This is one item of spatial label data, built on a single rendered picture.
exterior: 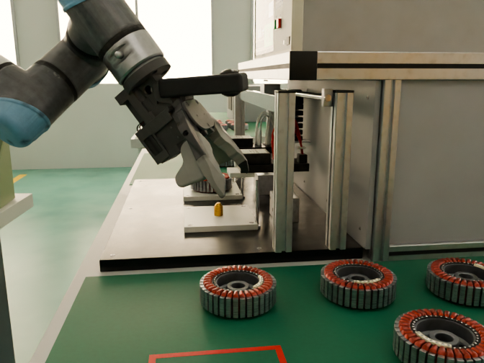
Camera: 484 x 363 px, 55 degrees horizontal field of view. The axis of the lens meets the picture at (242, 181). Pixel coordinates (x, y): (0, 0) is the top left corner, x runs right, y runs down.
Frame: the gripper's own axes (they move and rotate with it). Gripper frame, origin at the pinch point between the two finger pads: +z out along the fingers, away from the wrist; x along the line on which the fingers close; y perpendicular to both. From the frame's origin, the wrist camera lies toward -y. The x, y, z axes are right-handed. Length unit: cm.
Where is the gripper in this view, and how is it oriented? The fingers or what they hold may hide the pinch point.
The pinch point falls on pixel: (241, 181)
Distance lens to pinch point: 64.2
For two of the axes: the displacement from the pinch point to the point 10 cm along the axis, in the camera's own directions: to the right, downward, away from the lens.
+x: -2.2, 2.3, -9.5
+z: 5.9, 8.1, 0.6
